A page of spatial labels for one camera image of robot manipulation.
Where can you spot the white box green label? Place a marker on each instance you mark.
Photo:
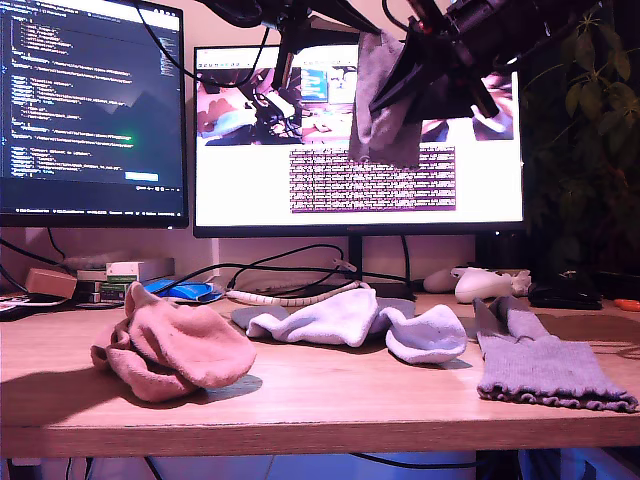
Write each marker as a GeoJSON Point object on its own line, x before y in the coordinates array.
{"type": "Point", "coordinates": [140, 270]}

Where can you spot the black wallet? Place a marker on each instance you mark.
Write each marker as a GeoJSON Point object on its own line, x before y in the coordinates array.
{"type": "Point", "coordinates": [565, 299]}

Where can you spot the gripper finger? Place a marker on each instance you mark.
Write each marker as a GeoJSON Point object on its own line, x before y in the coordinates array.
{"type": "Point", "coordinates": [357, 17]}
{"type": "Point", "coordinates": [425, 85]}
{"type": "Point", "coordinates": [400, 70]}
{"type": "Point", "coordinates": [290, 60]}

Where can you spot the bright white computer monitor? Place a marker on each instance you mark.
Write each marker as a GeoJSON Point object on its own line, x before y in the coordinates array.
{"type": "Point", "coordinates": [240, 190]}

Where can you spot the grey frilly-cuff sock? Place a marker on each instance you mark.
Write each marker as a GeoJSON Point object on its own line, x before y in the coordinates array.
{"type": "Point", "coordinates": [540, 375]}
{"type": "Point", "coordinates": [380, 130]}

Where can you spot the blue plastic packet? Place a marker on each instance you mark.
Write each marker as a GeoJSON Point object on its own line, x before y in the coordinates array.
{"type": "Point", "coordinates": [190, 291]}

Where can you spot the small brown cardboard box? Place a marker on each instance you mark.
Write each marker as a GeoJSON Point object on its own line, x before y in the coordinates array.
{"type": "Point", "coordinates": [50, 284]}

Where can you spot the pink sock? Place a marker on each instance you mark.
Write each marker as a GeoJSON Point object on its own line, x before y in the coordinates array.
{"type": "Point", "coordinates": [145, 385]}
{"type": "Point", "coordinates": [200, 340]}

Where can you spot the green printed small box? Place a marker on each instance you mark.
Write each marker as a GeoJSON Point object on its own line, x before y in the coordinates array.
{"type": "Point", "coordinates": [105, 294]}

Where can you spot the white game controller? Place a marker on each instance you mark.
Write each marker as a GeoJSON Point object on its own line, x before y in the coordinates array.
{"type": "Point", "coordinates": [480, 285]}

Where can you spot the black flat device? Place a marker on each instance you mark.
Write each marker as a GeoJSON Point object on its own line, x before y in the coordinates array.
{"type": "Point", "coordinates": [20, 312]}

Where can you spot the black monitor stand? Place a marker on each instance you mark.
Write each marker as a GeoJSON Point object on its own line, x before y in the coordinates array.
{"type": "Point", "coordinates": [355, 260]}

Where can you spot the white sock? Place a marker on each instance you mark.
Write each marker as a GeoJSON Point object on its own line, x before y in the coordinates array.
{"type": "Point", "coordinates": [430, 340]}
{"type": "Point", "coordinates": [325, 320]}

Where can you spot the green house plant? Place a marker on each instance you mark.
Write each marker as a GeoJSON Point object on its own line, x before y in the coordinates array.
{"type": "Point", "coordinates": [590, 125]}

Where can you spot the dark code computer monitor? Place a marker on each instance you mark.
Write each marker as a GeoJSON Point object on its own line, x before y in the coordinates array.
{"type": "Point", "coordinates": [90, 150]}

